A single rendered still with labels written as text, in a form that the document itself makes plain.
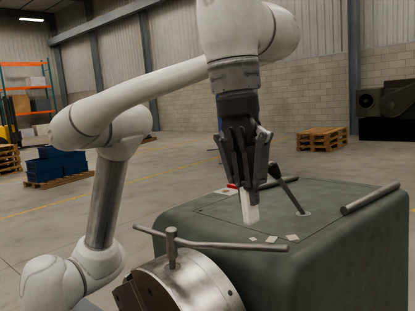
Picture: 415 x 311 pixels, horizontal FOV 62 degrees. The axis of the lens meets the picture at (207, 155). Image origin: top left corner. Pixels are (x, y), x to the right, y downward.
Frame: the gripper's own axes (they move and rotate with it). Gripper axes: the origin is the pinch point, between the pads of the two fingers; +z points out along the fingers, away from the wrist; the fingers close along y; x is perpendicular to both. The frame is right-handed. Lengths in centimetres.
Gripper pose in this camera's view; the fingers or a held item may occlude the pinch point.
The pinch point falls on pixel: (249, 204)
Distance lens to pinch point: 65.2
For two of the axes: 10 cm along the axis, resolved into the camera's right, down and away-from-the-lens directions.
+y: 6.6, 0.1, -7.5
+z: 1.3, 9.8, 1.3
